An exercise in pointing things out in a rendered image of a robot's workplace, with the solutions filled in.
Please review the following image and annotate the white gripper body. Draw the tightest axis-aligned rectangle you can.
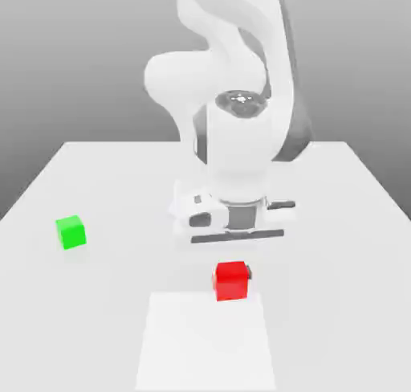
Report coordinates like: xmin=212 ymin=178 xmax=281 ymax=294
xmin=188 ymin=227 xmax=287 ymax=255

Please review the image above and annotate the small red cube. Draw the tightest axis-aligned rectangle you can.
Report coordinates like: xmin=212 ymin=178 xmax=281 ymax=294
xmin=211 ymin=260 xmax=250 ymax=302

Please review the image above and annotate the small green cube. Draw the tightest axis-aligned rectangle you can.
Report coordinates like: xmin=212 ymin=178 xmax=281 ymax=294
xmin=55 ymin=214 xmax=87 ymax=251

